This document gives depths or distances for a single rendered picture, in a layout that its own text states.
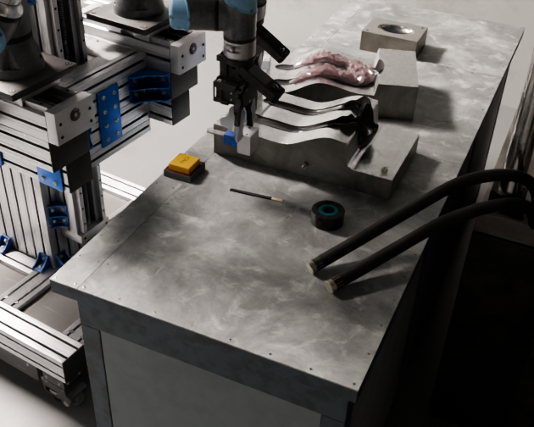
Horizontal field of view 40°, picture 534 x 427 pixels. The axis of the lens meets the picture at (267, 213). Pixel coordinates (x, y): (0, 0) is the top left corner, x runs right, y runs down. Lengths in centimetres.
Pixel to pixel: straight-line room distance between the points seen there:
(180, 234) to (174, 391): 36
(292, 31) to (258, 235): 306
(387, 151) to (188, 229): 58
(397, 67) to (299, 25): 236
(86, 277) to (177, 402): 35
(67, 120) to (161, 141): 182
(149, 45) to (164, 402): 105
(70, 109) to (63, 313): 79
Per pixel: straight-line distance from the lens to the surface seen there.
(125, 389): 181
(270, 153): 196
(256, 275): 163
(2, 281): 262
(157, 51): 225
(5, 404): 252
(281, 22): 472
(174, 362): 164
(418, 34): 271
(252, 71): 174
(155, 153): 359
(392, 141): 203
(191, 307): 156
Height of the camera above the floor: 186
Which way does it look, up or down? 36 degrees down
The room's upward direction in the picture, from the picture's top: 2 degrees clockwise
